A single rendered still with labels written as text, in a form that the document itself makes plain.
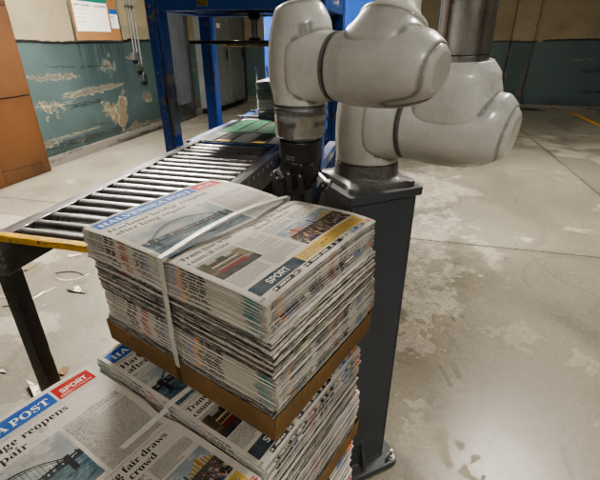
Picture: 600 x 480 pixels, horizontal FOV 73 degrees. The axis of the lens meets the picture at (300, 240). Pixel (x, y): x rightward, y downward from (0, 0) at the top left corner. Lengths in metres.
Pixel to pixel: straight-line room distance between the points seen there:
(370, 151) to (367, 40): 0.39
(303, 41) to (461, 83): 0.32
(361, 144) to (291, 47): 0.35
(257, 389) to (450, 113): 0.60
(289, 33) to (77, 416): 0.64
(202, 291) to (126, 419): 0.24
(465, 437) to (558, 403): 0.46
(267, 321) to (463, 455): 1.34
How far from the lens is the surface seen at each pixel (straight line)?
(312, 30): 0.69
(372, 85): 0.60
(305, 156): 0.72
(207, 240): 0.61
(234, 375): 0.59
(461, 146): 0.86
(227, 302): 0.50
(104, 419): 0.70
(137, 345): 0.76
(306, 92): 0.68
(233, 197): 0.76
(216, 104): 3.08
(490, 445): 1.80
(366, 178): 0.98
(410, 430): 1.74
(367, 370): 1.28
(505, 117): 0.87
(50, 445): 0.70
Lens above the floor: 1.32
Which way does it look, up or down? 26 degrees down
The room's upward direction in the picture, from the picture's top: straight up
